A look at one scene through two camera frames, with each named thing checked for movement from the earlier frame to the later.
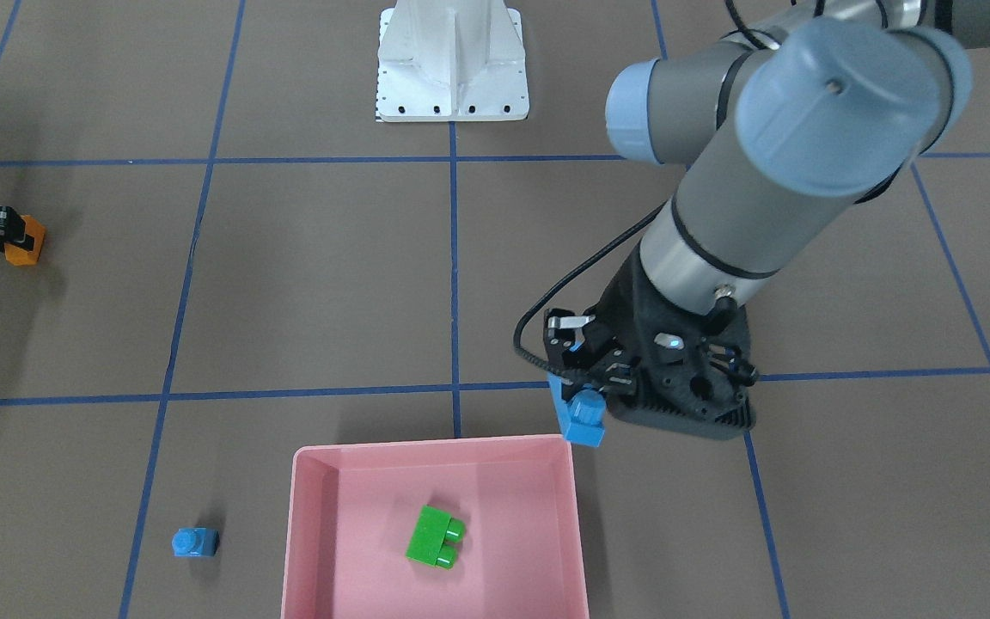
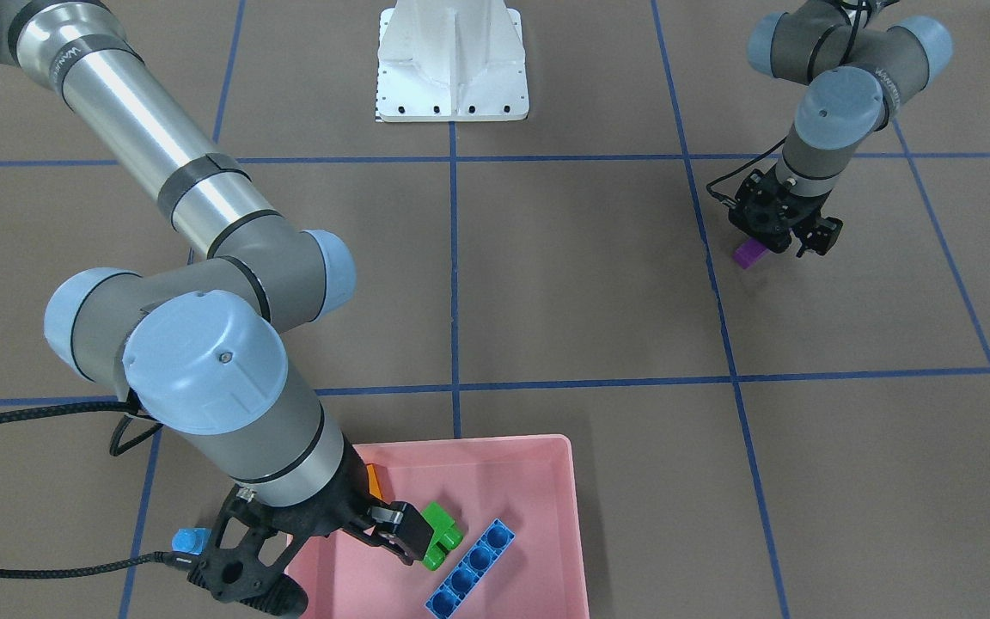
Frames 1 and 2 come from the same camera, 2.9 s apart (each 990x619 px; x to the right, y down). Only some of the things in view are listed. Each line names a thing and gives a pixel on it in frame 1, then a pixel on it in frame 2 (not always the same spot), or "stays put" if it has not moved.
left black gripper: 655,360 -> 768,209
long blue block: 583,419 -> 472,569
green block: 434,538 stays put
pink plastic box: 458,529 stays put
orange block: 18,255 -> 374,481
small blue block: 196,542 stays put
